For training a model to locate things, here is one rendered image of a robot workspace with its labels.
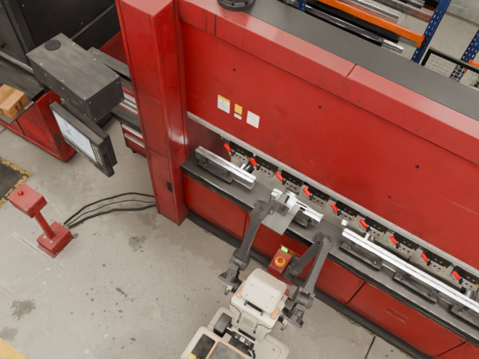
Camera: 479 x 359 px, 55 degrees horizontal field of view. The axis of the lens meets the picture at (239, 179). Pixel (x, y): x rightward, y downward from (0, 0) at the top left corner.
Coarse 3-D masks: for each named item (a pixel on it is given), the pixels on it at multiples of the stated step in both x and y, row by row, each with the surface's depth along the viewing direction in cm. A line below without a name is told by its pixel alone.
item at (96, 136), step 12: (60, 108) 280; (72, 108) 284; (72, 120) 275; (84, 120) 279; (84, 132) 271; (96, 132) 275; (72, 144) 303; (96, 144) 268; (108, 144) 280; (84, 156) 302; (96, 156) 284; (108, 156) 282; (108, 168) 290
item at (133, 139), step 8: (120, 80) 377; (128, 88) 373; (128, 96) 370; (120, 104) 387; (128, 104) 384; (136, 112) 382; (128, 128) 413; (128, 136) 426; (136, 136) 420; (128, 144) 442; (136, 144) 432; (136, 152) 456; (144, 152) 436
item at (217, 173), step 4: (200, 160) 349; (200, 164) 347; (208, 164) 348; (204, 168) 346; (208, 168) 345; (212, 168) 346; (216, 168) 346; (212, 172) 344; (216, 172) 344; (220, 172) 344; (224, 172) 344; (216, 176) 344; (220, 176) 342; (224, 176) 343; (228, 176) 343; (224, 180) 342; (228, 180) 341; (232, 180) 343
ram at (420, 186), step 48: (192, 48) 259; (240, 48) 238; (192, 96) 293; (240, 96) 266; (288, 96) 244; (336, 96) 224; (240, 144) 303; (288, 144) 274; (336, 144) 249; (384, 144) 229; (432, 144) 212; (336, 192) 282; (384, 192) 256; (432, 192) 235; (432, 240) 263
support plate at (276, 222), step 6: (276, 198) 324; (294, 204) 322; (294, 210) 320; (270, 216) 316; (276, 216) 316; (282, 216) 317; (288, 216) 317; (264, 222) 313; (270, 222) 314; (276, 222) 314; (282, 222) 314; (288, 222) 314; (270, 228) 311; (276, 228) 311; (282, 228) 312
